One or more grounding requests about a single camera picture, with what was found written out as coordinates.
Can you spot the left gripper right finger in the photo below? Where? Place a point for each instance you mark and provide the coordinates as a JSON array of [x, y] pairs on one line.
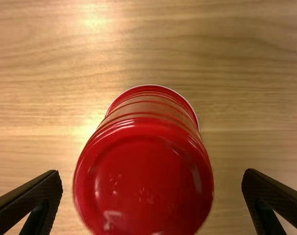
[[283, 200]]

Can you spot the red cup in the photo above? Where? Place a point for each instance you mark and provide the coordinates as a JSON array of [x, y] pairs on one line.
[[143, 171]]

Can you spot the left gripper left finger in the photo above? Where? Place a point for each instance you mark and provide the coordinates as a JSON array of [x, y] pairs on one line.
[[16, 208]]

